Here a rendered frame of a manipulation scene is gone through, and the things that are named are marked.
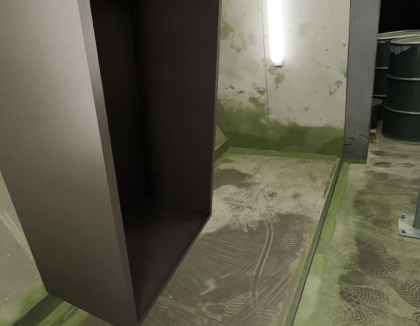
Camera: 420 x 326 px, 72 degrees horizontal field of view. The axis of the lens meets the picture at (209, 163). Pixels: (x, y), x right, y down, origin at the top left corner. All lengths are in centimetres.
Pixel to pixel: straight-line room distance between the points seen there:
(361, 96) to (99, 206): 224
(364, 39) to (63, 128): 222
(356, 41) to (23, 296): 258
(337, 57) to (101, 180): 219
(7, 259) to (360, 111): 251
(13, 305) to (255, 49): 238
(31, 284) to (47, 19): 142
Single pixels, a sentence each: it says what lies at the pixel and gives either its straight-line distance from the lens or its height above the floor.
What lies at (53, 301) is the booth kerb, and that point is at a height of 11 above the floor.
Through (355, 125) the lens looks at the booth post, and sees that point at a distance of 267.
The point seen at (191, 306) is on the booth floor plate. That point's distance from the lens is 157.
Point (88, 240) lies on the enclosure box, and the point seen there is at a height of 81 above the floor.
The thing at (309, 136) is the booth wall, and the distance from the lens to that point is 276.
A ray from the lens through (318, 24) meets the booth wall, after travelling 255.
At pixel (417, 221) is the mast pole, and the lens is 207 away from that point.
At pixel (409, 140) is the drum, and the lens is 323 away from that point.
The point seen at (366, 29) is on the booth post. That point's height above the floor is 106.
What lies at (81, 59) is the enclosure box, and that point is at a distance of 54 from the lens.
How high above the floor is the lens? 124
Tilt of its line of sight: 25 degrees down
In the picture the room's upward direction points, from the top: 10 degrees counter-clockwise
